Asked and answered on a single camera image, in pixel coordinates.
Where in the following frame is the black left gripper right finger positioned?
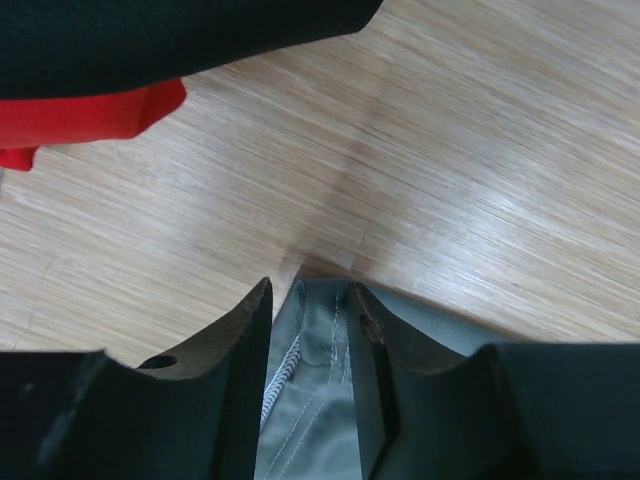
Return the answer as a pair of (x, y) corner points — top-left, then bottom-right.
(347, 283), (639, 479)

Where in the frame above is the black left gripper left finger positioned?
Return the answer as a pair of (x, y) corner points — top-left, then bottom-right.
(1, 279), (273, 479)

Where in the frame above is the dark grey t shirt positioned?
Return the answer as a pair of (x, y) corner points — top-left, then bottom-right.
(257, 277), (511, 480)

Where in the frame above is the folded red t shirt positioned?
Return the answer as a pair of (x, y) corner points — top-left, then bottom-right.
(1, 79), (186, 172)

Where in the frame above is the folded black t shirt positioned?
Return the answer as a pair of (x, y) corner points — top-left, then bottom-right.
(1, 0), (381, 100)

